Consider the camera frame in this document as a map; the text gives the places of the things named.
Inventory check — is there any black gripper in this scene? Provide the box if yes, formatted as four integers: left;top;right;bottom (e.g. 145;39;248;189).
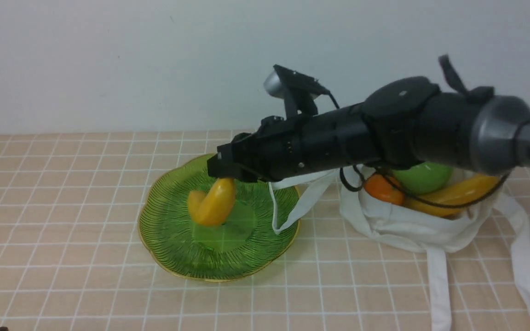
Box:
207;107;376;183

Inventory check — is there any yellow plastic banana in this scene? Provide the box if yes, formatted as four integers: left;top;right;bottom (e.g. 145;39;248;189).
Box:
403;174;506;217
187;178;236;227

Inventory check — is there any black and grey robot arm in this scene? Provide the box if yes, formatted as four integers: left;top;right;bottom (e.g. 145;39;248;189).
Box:
207;55;530;183

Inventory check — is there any white cloth tote bag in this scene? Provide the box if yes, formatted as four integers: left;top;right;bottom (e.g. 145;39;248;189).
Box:
270;164;530;331

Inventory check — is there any green glass plate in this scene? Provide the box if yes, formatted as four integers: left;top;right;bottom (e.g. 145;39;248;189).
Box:
138;154;300;281

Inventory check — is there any orange plastic tangerine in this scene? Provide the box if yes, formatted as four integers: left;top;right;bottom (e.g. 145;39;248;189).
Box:
364;172;404;205

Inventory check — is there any green plastic apple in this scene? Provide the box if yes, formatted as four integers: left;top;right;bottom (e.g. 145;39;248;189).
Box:
392;163;454;195

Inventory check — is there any wrist-mounted camera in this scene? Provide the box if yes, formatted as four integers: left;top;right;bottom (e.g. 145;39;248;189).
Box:
263;64;332;119

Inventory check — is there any black cable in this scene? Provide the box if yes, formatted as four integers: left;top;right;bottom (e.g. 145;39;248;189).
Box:
339;163;510;210

